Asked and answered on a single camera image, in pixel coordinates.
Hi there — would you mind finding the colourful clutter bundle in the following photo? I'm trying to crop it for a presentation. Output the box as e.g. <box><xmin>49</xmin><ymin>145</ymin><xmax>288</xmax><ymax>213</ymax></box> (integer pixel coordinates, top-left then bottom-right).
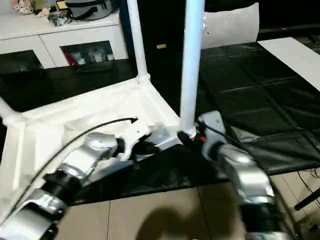
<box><xmin>10</xmin><ymin>0</ymin><xmax>71</xmax><ymax>26</ymax></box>

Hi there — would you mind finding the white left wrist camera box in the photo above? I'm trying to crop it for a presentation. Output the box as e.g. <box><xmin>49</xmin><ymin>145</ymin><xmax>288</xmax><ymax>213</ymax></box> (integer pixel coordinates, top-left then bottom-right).
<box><xmin>117</xmin><ymin>120</ymin><xmax>152</xmax><ymax>161</ymax></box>

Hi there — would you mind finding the white plastic table top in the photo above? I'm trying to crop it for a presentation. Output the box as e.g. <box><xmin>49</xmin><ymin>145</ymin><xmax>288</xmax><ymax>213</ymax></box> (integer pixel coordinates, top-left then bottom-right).
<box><xmin>0</xmin><ymin>75</ymin><xmax>186</xmax><ymax>221</ymax></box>

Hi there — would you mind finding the grey bag with black strap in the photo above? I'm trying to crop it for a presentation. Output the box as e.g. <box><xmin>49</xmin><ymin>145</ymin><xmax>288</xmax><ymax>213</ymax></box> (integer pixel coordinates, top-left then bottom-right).
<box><xmin>65</xmin><ymin>0</ymin><xmax>121</xmax><ymax>21</ymax></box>

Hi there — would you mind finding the black floor stand leg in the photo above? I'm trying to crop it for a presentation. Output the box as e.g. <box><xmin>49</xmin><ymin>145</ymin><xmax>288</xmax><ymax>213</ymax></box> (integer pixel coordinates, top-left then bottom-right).
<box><xmin>295</xmin><ymin>192</ymin><xmax>320</xmax><ymax>211</ymax></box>

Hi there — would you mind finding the grey pillow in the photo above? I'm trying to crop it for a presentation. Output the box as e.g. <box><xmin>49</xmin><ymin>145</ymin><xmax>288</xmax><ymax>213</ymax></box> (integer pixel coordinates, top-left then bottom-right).
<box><xmin>200</xmin><ymin>2</ymin><xmax>261</xmax><ymax>51</ymax></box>

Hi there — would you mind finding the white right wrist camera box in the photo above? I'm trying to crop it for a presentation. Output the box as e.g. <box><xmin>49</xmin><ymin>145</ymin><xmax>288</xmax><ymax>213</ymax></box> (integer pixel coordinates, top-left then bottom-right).
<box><xmin>197</xmin><ymin>111</ymin><xmax>226</xmax><ymax>136</ymax></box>

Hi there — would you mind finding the white flat board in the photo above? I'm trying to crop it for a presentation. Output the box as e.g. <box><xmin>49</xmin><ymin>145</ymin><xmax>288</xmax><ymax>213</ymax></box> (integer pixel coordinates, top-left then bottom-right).
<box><xmin>257</xmin><ymin>37</ymin><xmax>320</xmax><ymax>78</ymax></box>

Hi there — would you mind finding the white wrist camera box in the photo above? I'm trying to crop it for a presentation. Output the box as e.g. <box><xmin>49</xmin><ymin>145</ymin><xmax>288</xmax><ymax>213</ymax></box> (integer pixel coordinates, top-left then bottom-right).
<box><xmin>117</xmin><ymin>120</ymin><xmax>152</xmax><ymax>161</ymax></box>
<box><xmin>197</xmin><ymin>111</ymin><xmax>226</xmax><ymax>136</ymax></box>

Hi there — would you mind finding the white sideboard cabinet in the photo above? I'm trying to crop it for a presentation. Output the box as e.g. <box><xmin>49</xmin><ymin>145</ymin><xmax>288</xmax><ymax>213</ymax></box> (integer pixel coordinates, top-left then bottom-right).
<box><xmin>0</xmin><ymin>10</ymin><xmax>128</xmax><ymax>68</ymax></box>

